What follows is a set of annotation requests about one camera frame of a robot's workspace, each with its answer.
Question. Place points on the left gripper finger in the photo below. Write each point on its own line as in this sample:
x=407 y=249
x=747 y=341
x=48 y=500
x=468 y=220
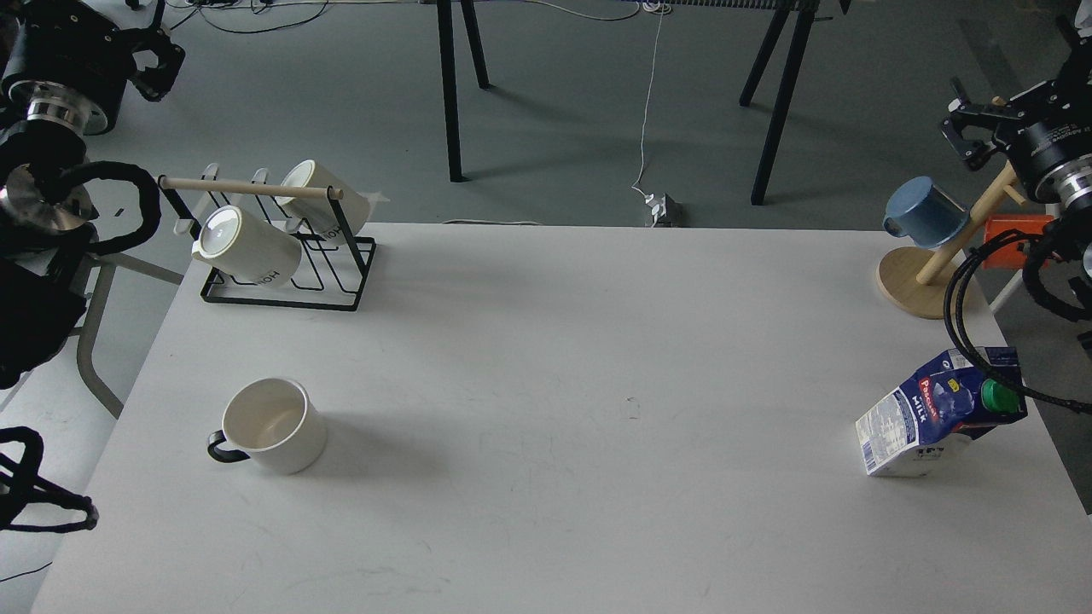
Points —
x=153 y=83
x=151 y=38

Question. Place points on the blue mug on tree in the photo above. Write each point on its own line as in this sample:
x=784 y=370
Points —
x=922 y=211

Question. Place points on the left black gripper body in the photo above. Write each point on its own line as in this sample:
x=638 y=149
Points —
x=69 y=44

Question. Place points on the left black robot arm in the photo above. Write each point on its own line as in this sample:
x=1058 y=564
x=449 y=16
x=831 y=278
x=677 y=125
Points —
x=48 y=230

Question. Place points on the white mug front on rack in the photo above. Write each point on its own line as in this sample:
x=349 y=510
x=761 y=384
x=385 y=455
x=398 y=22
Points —
x=250 y=249

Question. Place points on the white mug rear on rack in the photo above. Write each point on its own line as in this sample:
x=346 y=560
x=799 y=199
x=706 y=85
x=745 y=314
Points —
x=317 y=211

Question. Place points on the white mug on rack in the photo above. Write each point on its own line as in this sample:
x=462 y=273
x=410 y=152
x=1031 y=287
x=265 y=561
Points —
x=317 y=211
x=250 y=249

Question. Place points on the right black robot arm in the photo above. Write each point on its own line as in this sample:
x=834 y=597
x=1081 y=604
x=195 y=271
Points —
x=1065 y=239

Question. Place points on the black table legs right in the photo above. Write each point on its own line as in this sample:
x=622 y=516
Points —
x=806 y=16

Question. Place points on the black table legs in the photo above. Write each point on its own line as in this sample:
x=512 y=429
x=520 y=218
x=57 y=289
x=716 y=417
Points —
x=806 y=16
x=447 y=63

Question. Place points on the black table legs left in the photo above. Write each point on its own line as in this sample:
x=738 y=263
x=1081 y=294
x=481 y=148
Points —
x=447 y=63

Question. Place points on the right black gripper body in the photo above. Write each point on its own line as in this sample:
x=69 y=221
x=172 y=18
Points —
x=1047 y=140

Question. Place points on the orange mug on tree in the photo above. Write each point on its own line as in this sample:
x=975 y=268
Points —
x=1011 y=255

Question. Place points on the grey office chair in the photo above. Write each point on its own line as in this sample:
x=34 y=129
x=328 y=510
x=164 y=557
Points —
x=86 y=333

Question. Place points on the white mug black handle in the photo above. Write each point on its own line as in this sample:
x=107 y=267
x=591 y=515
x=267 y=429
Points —
x=272 y=422

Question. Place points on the black wire mug rack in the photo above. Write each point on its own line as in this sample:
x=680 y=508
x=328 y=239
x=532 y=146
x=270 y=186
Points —
x=328 y=278

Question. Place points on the blue milk carton green cap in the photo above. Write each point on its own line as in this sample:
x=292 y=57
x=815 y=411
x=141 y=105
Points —
x=932 y=416

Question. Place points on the wooden mug tree stand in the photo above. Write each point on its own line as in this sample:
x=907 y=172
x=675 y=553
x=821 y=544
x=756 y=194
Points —
x=915 y=279

